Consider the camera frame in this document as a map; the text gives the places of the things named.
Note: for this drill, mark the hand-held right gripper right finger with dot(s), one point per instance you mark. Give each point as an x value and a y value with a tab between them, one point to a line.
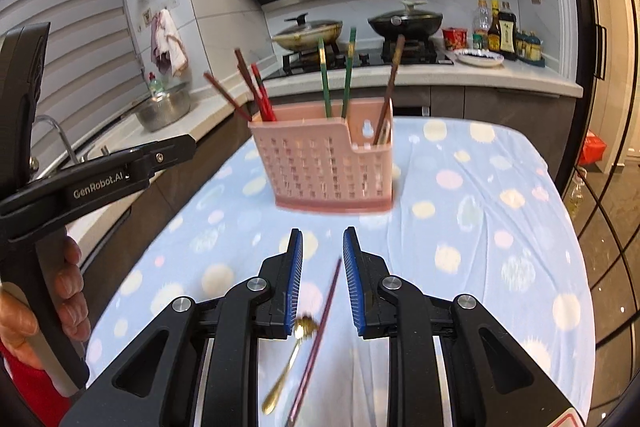
354	287

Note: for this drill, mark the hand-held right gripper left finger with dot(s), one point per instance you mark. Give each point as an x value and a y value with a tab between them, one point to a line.
296	287

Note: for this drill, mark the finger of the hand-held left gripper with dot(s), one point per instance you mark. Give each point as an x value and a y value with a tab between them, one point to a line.
160	157

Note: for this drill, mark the gold flower spoon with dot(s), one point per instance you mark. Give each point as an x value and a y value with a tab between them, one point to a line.
303	327

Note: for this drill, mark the maroon chopstick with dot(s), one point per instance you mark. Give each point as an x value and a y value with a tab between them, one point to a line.
395	67
320	332

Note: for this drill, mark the dark red chopstick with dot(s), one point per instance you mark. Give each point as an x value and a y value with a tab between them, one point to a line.
246	74
225	94

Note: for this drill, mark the pink perforated utensil basket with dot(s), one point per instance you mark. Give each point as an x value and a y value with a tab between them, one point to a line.
310	167

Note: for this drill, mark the dark green chopstick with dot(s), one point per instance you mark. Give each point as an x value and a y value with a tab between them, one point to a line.
324	77

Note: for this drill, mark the person's left forearm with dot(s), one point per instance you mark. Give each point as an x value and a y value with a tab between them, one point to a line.
25	392

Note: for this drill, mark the person's left hand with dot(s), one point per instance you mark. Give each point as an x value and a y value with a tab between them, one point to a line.
70	277

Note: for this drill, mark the steel colander bowl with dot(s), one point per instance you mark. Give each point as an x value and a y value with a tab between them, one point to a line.
162	112

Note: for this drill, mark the green dish soap bottle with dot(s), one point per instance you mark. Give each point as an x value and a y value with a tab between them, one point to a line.
156	88

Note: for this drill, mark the chrome faucet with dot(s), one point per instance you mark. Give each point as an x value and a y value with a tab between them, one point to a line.
57	132

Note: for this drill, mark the white hanging cloth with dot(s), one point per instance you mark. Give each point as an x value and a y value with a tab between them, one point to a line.
176	47

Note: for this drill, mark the purple hanging cloth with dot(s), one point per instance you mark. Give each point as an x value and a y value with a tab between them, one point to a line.
159	42

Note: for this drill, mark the blue dotted tablecloth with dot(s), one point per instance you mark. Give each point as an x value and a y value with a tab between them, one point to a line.
475	217

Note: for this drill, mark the white window blinds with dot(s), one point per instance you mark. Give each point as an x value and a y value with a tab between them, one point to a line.
75	7

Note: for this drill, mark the beige pan with lid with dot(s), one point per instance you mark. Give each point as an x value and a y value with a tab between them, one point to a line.
305	34

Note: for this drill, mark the black gas stove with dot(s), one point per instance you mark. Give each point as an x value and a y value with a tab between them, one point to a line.
370	57

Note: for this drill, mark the white kitchen countertop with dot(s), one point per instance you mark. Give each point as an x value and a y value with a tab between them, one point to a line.
500	79

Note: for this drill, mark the white patterned plate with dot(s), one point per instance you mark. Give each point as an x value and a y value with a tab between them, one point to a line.
479	58

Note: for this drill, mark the red instant noodle cup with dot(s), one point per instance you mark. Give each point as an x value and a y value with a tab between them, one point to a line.
455	39

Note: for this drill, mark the black wok with lid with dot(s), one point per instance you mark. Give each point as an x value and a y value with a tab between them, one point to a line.
405	22

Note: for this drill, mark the red bag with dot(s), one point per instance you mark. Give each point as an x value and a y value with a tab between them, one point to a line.
592	147

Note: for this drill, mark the brown sauce bottle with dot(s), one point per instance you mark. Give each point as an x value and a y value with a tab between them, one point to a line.
494	32

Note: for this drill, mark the clear plastic bottle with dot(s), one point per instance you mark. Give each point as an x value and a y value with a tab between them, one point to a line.
481	24

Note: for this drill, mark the small seasoning jar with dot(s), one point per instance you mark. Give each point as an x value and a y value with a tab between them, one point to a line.
522	47
535	48

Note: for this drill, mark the dark soy sauce bottle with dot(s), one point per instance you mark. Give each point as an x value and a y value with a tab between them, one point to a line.
507	37

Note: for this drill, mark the black framed glass door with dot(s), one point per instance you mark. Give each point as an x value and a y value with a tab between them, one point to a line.
610	57

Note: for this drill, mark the wall socket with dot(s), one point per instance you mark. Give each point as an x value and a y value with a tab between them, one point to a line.
147	15

